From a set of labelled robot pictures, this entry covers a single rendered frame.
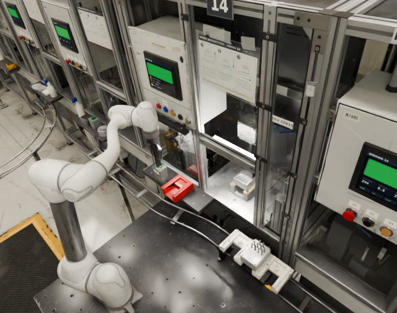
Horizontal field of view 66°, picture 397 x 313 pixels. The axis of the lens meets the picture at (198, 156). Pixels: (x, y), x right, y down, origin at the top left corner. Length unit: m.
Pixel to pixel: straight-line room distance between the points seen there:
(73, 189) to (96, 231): 1.82
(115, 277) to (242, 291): 0.67
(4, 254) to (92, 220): 0.79
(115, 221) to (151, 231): 1.08
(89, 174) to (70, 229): 0.35
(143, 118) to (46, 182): 0.59
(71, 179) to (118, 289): 0.64
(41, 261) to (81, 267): 1.41
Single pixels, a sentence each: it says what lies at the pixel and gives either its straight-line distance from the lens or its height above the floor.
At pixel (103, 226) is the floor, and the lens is 3.10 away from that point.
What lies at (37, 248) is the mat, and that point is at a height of 0.01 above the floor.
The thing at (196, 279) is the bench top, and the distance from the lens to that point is 1.84.
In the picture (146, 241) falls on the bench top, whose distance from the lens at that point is 2.03.
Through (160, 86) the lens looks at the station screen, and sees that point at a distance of 1.62.
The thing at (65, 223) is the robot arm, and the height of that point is 1.22.
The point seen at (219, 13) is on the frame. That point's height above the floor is 1.98.
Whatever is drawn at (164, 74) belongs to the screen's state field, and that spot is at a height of 1.66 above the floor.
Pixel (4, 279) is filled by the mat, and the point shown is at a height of 0.01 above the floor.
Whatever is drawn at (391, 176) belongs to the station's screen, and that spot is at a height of 1.63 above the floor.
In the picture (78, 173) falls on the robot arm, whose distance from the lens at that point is 1.33.
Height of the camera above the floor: 2.31
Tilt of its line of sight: 41 degrees down
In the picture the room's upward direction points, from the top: 6 degrees counter-clockwise
